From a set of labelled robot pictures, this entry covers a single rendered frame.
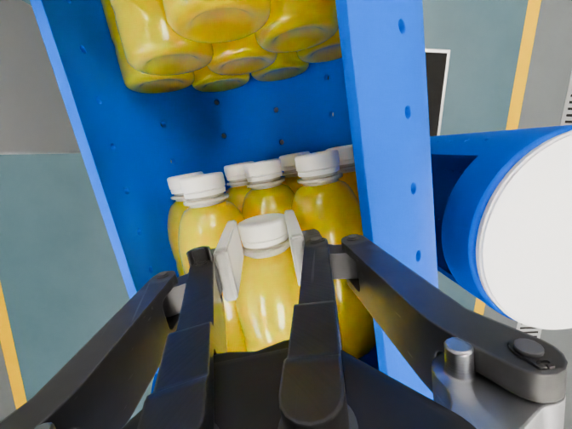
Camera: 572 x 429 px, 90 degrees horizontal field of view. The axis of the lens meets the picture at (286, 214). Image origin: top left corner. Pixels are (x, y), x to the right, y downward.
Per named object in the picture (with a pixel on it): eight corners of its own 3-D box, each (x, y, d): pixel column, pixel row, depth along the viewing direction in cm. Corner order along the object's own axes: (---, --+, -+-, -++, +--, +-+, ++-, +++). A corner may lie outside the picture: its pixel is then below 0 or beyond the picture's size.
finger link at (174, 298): (218, 307, 14) (157, 320, 14) (228, 266, 19) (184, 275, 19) (211, 280, 14) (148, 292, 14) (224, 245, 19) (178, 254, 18)
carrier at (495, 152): (373, 128, 120) (315, 165, 121) (644, 77, 34) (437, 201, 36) (403, 186, 126) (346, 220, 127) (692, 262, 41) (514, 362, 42)
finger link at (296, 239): (289, 237, 15) (303, 235, 15) (283, 210, 22) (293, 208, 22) (299, 288, 16) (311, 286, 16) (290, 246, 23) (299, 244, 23)
